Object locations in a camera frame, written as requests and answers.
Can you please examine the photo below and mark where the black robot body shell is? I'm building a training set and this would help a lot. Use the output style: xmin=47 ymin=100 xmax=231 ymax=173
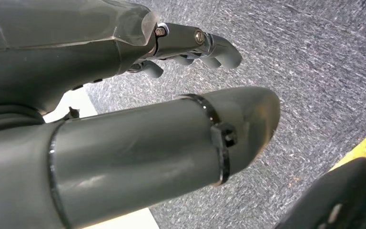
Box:
xmin=274 ymin=156 xmax=366 ymax=229

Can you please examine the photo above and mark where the yellow floor tape strip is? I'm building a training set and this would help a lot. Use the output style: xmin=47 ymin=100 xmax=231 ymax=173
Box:
xmin=329 ymin=121 xmax=366 ymax=172

